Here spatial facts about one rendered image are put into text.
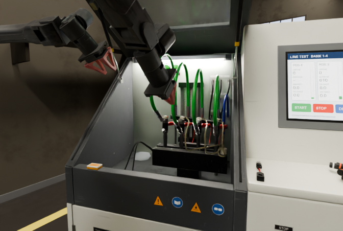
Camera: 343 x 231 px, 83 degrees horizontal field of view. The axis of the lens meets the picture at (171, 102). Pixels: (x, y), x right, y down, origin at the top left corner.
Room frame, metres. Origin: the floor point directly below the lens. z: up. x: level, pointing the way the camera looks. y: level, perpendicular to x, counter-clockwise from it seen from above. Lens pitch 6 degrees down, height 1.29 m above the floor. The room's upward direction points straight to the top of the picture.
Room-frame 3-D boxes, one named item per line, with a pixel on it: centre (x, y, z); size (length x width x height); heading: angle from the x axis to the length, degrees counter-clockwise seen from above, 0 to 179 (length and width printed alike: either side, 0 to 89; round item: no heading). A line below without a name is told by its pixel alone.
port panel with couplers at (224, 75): (1.11, -0.27, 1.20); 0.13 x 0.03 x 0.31; 74
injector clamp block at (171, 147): (0.89, -0.09, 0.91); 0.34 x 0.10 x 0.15; 74
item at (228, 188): (0.69, 0.09, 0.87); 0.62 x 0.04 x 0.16; 74
